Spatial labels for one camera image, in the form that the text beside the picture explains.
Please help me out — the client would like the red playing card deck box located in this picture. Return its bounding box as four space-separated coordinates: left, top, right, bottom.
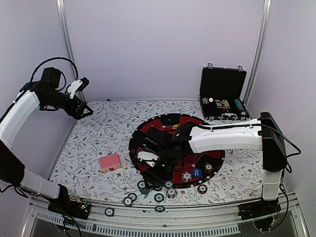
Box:
99 153 124 173

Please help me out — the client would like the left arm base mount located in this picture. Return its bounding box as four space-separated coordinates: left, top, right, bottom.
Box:
45 198 91 220

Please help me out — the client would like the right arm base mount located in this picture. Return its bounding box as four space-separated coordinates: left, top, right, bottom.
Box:
238 199 281 232

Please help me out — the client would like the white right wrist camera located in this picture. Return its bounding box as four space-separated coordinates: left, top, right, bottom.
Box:
137 151 159 167

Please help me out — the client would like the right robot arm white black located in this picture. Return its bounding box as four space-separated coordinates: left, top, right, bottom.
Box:
136 112 301 215

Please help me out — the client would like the left aluminium frame post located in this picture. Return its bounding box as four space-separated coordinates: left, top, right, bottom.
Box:
56 0 87 106

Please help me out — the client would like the round red black poker mat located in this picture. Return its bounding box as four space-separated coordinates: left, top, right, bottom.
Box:
128 114 225 189

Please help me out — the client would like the brown chip stack seat three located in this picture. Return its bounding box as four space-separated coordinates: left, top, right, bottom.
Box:
204 163 214 174

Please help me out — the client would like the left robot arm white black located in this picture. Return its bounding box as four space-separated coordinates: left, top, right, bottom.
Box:
0 67 93 214

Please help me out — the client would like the blue chip stack seat four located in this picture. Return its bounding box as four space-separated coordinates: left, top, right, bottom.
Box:
181 172 192 183

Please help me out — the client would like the black poker chip case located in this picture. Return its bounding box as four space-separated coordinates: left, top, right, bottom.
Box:
199 63 250 120

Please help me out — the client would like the right aluminium frame post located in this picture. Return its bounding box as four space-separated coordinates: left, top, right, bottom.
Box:
243 0 272 106

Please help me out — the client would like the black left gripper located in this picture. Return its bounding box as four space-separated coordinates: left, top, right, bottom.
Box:
43 89 94 119

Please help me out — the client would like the brown 100 poker chip stack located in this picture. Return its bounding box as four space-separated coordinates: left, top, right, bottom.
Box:
197 184 207 194

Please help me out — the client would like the blue small blind button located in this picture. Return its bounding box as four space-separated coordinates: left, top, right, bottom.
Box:
191 168 202 178

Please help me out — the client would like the green poker chip stack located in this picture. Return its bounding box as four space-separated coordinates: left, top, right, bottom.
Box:
137 180 150 195

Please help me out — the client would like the aluminium frame post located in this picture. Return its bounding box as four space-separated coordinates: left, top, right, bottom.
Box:
56 0 87 106
243 0 272 106

